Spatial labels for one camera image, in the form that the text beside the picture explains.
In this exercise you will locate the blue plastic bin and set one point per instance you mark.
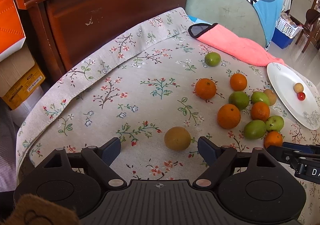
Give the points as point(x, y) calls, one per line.
point(281, 40)

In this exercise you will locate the orange tangerine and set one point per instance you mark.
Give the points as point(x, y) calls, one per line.
point(228, 116)
point(205, 88)
point(238, 82)
point(273, 138)
point(260, 111)

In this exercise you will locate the pink towel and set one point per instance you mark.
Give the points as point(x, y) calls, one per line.
point(221, 38)

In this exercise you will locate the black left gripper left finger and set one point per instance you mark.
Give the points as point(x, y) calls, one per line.
point(98, 161)

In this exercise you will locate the wooden chair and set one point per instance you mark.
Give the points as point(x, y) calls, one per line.
point(310, 29)

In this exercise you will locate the cardboard box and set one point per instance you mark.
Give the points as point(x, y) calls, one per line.
point(20, 76)

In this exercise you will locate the brown kiwi fruit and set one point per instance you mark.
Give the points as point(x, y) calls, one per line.
point(271, 96)

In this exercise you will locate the red cherry tomato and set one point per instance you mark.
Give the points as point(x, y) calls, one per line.
point(301, 96)

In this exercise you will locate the wooden headboard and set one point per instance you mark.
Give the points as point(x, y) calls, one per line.
point(61, 33)

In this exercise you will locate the white floral plate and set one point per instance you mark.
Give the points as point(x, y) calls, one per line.
point(283, 79)

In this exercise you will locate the brown longan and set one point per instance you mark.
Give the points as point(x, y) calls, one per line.
point(177, 139)
point(298, 87)

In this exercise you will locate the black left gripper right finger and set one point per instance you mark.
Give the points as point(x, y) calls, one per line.
point(219, 161)

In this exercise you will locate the green sofa armrest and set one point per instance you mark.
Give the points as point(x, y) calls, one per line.
point(239, 16)

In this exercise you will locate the floral tablecloth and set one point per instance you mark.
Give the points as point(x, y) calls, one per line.
point(137, 87)

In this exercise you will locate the orange box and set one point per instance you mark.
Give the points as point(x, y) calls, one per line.
point(12, 36)

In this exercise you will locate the white plastic basket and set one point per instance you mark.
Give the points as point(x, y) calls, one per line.
point(290, 29)

